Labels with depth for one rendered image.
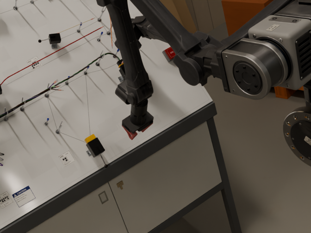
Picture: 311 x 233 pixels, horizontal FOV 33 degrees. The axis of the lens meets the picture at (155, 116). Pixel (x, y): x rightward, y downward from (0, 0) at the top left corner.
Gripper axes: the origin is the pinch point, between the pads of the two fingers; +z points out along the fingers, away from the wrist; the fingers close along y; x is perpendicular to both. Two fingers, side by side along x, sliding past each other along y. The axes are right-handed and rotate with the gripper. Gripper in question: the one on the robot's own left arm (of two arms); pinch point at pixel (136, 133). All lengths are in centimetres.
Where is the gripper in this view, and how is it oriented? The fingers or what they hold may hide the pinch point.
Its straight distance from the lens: 194.5
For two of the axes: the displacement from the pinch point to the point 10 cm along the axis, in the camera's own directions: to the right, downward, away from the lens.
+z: -0.9, 6.1, 7.9
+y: -7.3, 5.0, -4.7
